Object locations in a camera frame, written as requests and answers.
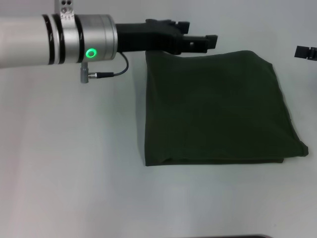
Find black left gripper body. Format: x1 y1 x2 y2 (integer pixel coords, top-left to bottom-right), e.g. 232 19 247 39
115 19 185 56

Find dark green FREE! t-shirt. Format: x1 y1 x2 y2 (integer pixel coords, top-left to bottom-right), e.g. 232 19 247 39
144 50 310 167

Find dark grey gripper cable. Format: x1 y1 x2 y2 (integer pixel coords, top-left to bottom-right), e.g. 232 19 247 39
99 51 129 77

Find silver cable connector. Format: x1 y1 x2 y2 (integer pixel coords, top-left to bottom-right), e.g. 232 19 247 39
79 61 101 84

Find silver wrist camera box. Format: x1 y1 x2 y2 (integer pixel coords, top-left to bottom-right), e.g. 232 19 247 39
54 0 75 21

